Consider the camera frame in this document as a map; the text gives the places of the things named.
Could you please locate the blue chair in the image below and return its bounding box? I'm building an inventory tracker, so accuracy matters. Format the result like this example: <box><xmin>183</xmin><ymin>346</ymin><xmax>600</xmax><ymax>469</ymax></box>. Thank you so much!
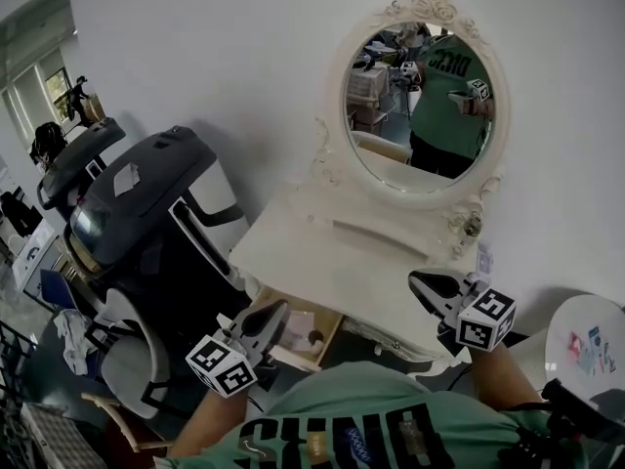
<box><xmin>38</xmin><ymin>267</ymin><xmax>89</xmax><ymax>321</ymax></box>

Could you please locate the white crumpled cloth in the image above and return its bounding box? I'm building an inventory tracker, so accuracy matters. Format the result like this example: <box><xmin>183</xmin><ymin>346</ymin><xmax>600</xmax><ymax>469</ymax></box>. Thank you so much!
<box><xmin>52</xmin><ymin>308</ymin><xmax>102</xmax><ymax>376</ymax></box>

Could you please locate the white ornate dressing table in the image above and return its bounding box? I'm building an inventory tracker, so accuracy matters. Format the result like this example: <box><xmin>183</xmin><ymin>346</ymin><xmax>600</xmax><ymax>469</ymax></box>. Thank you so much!
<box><xmin>228</xmin><ymin>183</ymin><xmax>494</xmax><ymax>375</ymax></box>

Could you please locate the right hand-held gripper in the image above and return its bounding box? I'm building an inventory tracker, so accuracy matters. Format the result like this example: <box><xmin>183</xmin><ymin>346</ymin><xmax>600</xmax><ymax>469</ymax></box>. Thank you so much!
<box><xmin>407</xmin><ymin>267</ymin><xmax>518</xmax><ymax>359</ymax></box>

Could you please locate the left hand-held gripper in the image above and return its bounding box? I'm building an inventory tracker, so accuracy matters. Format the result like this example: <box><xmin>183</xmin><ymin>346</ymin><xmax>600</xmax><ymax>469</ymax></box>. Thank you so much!
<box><xmin>185</xmin><ymin>298</ymin><xmax>291</xmax><ymax>400</ymax></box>

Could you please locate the cream large drawer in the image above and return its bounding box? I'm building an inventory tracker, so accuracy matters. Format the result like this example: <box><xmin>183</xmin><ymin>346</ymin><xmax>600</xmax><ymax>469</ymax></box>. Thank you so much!
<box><xmin>248</xmin><ymin>285</ymin><xmax>346</xmax><ymax>373</ymax></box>

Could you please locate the wooden chair brown seat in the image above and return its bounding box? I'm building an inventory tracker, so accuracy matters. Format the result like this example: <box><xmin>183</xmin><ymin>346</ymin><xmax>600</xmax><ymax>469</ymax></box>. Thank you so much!
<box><xmin>80</xmin><ymin>392</ymin><xmax>167</xmax><ymax>453</ymax></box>

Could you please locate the person's green shirt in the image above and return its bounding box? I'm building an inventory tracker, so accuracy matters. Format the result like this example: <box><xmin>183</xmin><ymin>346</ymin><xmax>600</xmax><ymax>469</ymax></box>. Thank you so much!
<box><xmin>155</xmin><ymin>361</ymin><xmax>587</xmax><ymax>469</ymax></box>

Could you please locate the person's right forearm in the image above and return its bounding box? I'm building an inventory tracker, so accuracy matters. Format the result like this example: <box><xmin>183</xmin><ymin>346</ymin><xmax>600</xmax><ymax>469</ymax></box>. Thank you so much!
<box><xmin>471</xmin><ymin>344</ymin><xmax>543</xmax><ymax>412</ymax></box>

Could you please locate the small purple box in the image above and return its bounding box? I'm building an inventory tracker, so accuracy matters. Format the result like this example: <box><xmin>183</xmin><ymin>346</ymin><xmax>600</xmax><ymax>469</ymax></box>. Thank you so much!
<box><xmin>476</xmin><ymin>241</ymin><xmax>494</xmax><ymax>277</ymax></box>

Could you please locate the small glass bottle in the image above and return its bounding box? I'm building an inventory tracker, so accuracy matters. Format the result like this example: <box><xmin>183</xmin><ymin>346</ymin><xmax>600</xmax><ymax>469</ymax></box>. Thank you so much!
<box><xmin>461</xmin><ymin>210</ymin><xmax>484</xmax><ymax>238</ymax></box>

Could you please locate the person's left forearm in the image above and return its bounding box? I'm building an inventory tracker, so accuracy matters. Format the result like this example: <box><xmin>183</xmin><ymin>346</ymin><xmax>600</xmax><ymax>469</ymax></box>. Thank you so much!
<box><xmin>168</xmin><ymin>386</ymin><xmax>255</xmax><ymax>458</ymax></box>

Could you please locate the checkered fabric box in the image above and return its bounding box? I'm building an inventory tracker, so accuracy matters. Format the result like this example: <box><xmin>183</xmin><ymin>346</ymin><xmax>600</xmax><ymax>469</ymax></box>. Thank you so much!
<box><xmin>19</xmin><ymin>401</ymin><xmax>106</xmax><ymax>469</ymax></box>

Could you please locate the white drawer with crystal knob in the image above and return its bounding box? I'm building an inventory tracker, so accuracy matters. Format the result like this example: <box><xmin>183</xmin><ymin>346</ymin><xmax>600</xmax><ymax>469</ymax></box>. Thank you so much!
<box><xmin>292</xmin><ymin>197</ymin><xmax>338</xmax><ymax>234</ymax></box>

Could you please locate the pale blue packet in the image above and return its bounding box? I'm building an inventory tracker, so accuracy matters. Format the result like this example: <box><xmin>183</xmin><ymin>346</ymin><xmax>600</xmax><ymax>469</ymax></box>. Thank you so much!
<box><xmin>583</xmin><ymin>327</ymin><xmax>604</xmax><ymax>375</ymax></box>

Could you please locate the grey office chair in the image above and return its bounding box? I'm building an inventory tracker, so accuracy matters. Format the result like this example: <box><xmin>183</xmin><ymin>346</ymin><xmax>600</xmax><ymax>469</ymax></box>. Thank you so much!
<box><xmin>92</xmin><ymin>286</ymin><xmax>196</xmax><ymax>422</ymax></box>

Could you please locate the black grey machine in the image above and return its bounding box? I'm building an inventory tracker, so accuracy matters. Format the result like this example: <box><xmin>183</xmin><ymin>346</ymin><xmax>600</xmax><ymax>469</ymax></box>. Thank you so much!
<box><xmin>36</xmin><ymin>117</ymin><xmax>128</xmax><ymax>212</ymax></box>

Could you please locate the oval mirror cream frame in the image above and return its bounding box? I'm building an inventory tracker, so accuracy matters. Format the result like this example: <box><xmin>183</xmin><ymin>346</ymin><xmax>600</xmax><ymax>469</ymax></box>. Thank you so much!
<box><xmin>312</xmin><ymin>0</ymin><xmax>512</xmax><ymax>212</ymax></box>

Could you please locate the white ribbed side table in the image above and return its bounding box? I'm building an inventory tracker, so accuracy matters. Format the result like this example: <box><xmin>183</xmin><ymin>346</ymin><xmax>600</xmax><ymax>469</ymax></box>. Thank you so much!
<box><xmin>517</xmin><ymin>293</ymin><xmax>625</xmax><ymax>395</ymax></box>

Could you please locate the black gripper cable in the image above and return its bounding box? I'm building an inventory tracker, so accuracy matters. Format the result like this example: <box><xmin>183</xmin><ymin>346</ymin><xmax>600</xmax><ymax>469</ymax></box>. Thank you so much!
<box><xmin>446</xmin><ymin>359</ymin><xmax>475</xmax><ymax>390</ymax></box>

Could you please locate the pale pink paper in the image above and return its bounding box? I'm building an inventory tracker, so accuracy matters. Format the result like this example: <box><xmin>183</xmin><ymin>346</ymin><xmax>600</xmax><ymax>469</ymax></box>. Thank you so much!
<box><xmin>280</xmin><ymin>310</ymin><xmax>316</xmax><ymax>349</ymax></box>

